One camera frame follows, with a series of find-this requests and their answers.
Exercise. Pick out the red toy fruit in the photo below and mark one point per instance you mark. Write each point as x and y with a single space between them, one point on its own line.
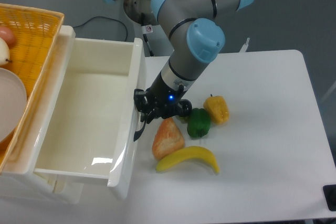
8 36

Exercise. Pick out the yellow toy banana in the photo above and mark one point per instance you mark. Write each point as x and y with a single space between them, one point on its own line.
188 153

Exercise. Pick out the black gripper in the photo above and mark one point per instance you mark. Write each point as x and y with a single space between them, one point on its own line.
160 101

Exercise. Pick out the orange toy bread wedge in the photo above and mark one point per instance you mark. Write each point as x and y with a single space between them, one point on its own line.
167 140

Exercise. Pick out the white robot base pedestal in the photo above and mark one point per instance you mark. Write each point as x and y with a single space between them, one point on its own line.
147 28

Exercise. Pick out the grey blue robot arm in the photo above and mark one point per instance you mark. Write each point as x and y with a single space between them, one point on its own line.
196 40

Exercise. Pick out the white plate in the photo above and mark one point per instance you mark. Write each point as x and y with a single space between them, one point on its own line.
13 102

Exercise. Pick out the yellow toy bell pepper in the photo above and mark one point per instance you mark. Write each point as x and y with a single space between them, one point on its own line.
217 109

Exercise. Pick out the yellow woven basket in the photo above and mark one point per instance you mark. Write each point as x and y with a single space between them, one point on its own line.
36 32

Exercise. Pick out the white plastic drawer cabinet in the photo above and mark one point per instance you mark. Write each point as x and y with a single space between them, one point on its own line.
19 178

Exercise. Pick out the black object at table edge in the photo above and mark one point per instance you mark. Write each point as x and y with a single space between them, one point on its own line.
330 196

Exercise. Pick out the black top drawer handle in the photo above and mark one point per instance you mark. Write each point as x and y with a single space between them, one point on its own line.
139 132

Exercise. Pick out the green toy bell pepper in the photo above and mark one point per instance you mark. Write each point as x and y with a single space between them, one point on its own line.
199 123

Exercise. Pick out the black toy fruit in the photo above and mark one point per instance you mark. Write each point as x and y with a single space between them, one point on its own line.
184 114

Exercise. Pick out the white toy onion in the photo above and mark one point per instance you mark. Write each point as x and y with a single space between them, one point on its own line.
4 53

